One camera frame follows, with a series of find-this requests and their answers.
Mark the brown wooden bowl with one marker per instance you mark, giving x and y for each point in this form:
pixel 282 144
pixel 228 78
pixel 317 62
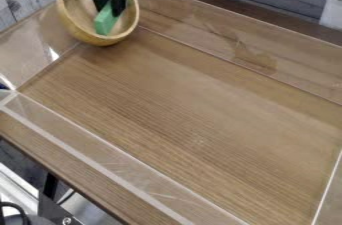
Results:
pixel 77 14

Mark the clear acrylic tray wall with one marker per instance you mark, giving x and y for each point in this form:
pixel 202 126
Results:
pixel 204 122

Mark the white cylindrical container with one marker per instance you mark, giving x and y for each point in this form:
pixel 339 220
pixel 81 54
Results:
pixel 331 14

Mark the black table leg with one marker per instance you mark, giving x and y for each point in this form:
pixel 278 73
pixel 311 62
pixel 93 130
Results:
pixel 51 186

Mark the black metal bracket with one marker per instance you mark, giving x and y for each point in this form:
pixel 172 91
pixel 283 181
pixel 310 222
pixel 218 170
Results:
pixel 55 213

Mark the green rectangular block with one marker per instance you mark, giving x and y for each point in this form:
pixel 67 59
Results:
pixel 105 19

